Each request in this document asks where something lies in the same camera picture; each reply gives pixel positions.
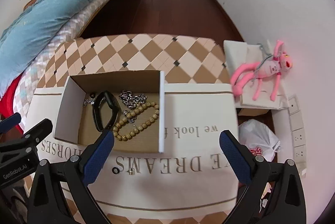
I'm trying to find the thin silver necklace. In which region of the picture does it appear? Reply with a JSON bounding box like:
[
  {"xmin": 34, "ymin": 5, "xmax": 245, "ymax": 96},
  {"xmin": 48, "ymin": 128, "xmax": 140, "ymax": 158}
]
[{"xmin": 83, "ymin": 92, "xmax": 98, "ymax": 108}]

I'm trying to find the silver chain necklace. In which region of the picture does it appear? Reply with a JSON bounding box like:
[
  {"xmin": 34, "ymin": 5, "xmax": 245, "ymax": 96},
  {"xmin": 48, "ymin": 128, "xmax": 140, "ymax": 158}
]
[{"xmin": 119, "ymin": 90, "xmax": 148, "ymax": 124}]

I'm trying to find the red blanket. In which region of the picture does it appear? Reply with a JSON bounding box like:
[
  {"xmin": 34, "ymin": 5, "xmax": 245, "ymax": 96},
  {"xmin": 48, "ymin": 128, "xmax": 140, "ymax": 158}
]
[{"xmin": 0, "ymin": 74, "xmax": 22, "ymax": 118}]

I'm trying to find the white plastic bag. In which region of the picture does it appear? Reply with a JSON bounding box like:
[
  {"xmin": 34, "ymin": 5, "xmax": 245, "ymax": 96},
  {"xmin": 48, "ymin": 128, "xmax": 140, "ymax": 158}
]
[{"xmin": 238, "ymin": 119, "xmax": 281, "ymax": 162}]

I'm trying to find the light blue quilt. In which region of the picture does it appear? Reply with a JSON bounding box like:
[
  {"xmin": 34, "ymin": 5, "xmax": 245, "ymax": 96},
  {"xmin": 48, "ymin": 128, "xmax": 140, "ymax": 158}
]
[{"xmin": 1, "ymin": 0, "xmax": 93, "ymax": 95}]

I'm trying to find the black smart band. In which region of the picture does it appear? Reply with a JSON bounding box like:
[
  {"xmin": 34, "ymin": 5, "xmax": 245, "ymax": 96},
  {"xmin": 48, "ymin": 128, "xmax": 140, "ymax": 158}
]
[{"xmin": 93, "ymin": 91, "xmax": 120, "ymax": 132}]

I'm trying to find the white cardboard box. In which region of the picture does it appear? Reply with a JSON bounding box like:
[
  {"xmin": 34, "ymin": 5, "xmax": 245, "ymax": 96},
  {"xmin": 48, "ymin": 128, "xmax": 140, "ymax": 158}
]
[{"xmin": 53, "ymin": 70, "xmax": 165, "ymax": 153}]

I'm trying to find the pink panther plush toy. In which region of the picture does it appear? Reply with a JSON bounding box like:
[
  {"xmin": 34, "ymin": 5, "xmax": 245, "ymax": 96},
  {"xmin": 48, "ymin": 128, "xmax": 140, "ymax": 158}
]
[{"xmin": 230, "ymin": 40, "xmax": 293, "ymax": 102}]

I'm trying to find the white folded bag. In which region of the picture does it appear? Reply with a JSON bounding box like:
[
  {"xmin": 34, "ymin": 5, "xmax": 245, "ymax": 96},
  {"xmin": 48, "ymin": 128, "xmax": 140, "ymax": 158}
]
[{"xmin": 223, "ymin": 40, "xmax": 293, "ymax": 110}]

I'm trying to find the white wall socket strip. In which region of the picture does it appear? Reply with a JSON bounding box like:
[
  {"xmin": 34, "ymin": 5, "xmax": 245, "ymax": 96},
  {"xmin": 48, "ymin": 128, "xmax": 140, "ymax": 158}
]
[{"xmin": 289, "ymin": 95, "xmax": 307, "ymax": 178}]

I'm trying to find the wooden bead bracelet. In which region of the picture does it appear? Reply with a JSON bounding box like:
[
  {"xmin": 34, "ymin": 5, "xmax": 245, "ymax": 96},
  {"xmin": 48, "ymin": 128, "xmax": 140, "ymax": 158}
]
[{"xmin": 112, "ymin": 100, "xmax": 160, "ymax": 141}]

